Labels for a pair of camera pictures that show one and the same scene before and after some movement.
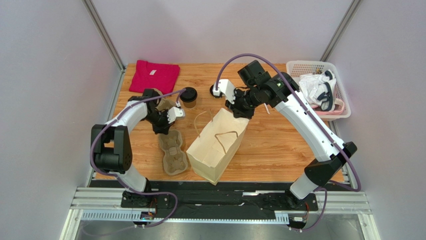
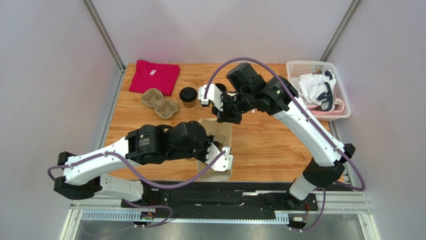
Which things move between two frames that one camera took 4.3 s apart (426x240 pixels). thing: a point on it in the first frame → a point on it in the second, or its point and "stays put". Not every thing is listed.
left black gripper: x=163 y=129 → x=211 y=139
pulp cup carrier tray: x=175 y=159 → x=222 y=140
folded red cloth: x=148 y=75 stays put
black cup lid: x=189 y=95 stays put
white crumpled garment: x=319 y=89 stays put
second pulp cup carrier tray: x=162 y=103 stays put
